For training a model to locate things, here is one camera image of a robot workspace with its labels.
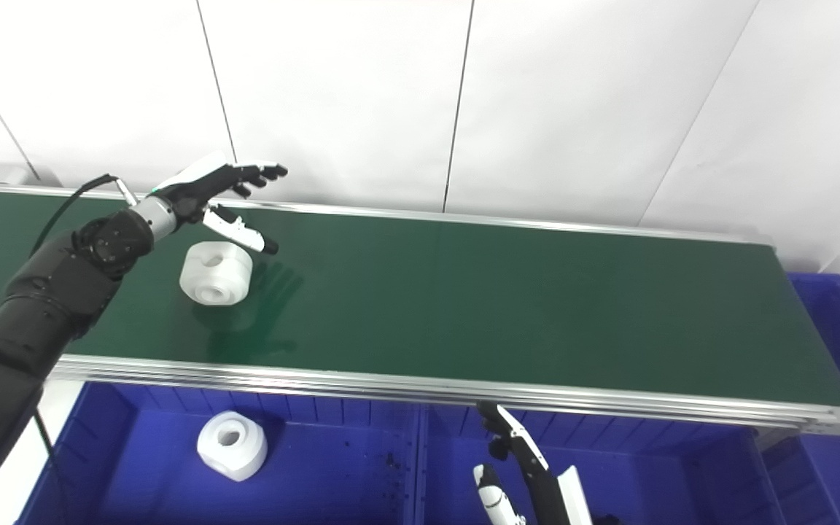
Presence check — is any green conveyor belt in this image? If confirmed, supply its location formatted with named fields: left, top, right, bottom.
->
left=0, top=179, right=840, bottom=438
left=0, top=188, right=840, bottom=409

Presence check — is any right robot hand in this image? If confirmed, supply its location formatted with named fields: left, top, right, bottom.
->
left=472, top=401, right=596, bottom=525

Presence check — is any white round plastic part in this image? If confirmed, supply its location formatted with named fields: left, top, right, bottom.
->
left=196, top=411, right=269, bottom=483
left=179, top=241, right=254, bottom=306

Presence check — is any left wrist cable with plug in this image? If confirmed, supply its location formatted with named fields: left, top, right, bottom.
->
left=30, top=173, right=138, bottom=525

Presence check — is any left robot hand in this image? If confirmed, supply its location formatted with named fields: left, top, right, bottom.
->
left=144, top=152, right=289, bottom=256

